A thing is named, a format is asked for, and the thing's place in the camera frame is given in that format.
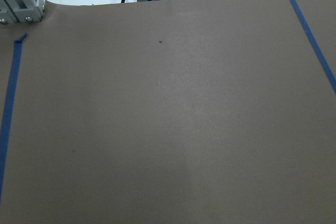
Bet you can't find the aluminium frame post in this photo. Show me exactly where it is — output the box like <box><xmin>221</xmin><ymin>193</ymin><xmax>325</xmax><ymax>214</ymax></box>
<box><xmin>1</xmin><ymin>0</ymin><xmax>45</xmax><ymax>25</ymax></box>

